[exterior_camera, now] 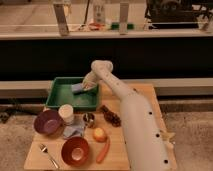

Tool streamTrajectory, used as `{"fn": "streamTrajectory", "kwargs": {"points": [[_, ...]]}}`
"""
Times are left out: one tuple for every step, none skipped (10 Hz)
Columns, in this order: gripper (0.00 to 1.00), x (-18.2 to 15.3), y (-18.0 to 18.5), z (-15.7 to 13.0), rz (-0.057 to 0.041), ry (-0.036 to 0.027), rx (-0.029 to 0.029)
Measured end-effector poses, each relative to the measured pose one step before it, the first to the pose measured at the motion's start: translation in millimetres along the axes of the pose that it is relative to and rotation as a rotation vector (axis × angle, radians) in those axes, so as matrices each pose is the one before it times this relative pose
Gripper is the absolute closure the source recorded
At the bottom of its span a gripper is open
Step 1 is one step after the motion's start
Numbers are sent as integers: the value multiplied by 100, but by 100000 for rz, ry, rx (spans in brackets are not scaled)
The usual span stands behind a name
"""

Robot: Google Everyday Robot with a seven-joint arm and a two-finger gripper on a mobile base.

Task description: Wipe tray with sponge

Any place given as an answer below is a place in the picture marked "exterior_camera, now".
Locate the grey-blue cloth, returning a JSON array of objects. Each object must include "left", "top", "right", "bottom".
[{"left": 63, "top": 119, "right": 85, "bottom": 139}]

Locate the wooden board table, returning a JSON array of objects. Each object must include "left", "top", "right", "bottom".
[{"left": 24, "top": 83, "right": 177, "bottom": 171}]

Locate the yellow apple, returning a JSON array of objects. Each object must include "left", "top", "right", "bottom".
[{"left": 93, "top": 128, "right": 107, "bottom": 142}]

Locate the green plastic tray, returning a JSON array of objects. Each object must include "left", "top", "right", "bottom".
[{"left": 46, "top": 77, "right": 99, "bottom": 111}]

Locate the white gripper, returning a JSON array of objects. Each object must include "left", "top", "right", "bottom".
[{"left": 82, "top": 71, "right": 99, "bottom": 91}]

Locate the dark grape bunch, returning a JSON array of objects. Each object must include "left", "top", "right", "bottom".
[{"left": 100, "top": 105, "right": 121, "bottom": 127}]

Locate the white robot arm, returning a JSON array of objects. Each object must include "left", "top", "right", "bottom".
[{"left": 83, "top": 60, "right": 171, "bottom": 171}]

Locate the purple bowl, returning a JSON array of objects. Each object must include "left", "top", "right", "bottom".
[{"left": 34, "top": 109, "right": 63, "bottom": 135}]

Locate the orange carrot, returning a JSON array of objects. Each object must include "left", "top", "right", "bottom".
[{"left": 96, "top": 137, "right": 110, "bottom": 163}]

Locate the red bowl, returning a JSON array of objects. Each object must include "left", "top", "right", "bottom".
[{"left": 61, "top": 137, "right": 90, "bottom": 167}]

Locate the blue sponge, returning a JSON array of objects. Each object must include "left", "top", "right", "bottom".
[{"left": 71, "top": 83, "right": 84, "bottom": 94}]

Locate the white cup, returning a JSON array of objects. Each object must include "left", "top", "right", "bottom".
[{"left": 58, "top": 104, "right": 74, "bottom": 124}]

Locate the silver fork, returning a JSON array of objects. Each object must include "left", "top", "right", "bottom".
[{"left": 38, "top": 144, "right": 60, "bottom": 170}]

